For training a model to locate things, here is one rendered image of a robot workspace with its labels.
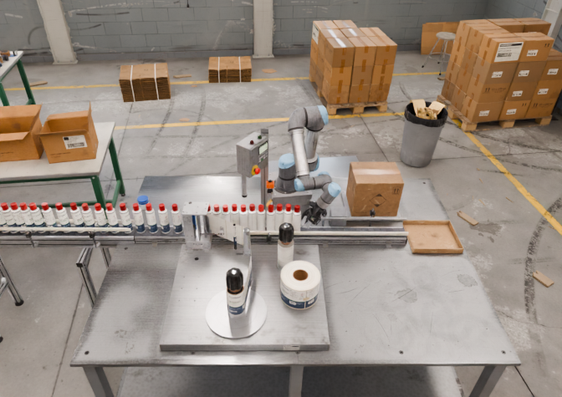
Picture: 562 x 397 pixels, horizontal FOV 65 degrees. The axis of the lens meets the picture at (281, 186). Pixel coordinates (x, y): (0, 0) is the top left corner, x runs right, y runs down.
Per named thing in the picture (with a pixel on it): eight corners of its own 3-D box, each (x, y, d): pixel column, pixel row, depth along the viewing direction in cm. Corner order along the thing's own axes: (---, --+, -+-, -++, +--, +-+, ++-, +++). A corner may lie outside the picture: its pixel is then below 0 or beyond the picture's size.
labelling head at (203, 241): (186, 249, 256) (181, 215, 241) (189, 233, 266) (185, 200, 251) (210, 249, 256) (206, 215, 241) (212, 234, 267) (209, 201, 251)
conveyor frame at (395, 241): (135, 243, 266) (133, 237, 263) (139, 231, 275) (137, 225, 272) (406, 244, 271) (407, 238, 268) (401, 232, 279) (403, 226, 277)
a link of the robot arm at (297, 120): (285, 106, 252) (298, 191, 248) (303, 104, 254) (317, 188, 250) (281, 112, 264) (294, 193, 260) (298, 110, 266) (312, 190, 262)
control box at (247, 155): (237, 172, 249) (235, 144, 237) (254, 159, 260) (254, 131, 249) (251, 179, 244) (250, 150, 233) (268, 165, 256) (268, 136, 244)
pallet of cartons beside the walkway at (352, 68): (387, 112, 596) (400, 46, 542) (328, 115, 583) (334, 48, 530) (360, 77, 690) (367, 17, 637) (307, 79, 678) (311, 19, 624)
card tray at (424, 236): (412, 253, 265) (414, 248, 262) (402, 224, 285) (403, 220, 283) (462, 253, 265) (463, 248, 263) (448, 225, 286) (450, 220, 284)
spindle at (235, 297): (227, 318, 217) (223, 278, 200) (227, 303, 224) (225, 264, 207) (244, 318, 217) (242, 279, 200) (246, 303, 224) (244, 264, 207)
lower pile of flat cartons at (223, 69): (208, 83, 659) (206, 69, 646) (209, 69, 702) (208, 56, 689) (252, 82, 665) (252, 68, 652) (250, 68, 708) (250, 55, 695)
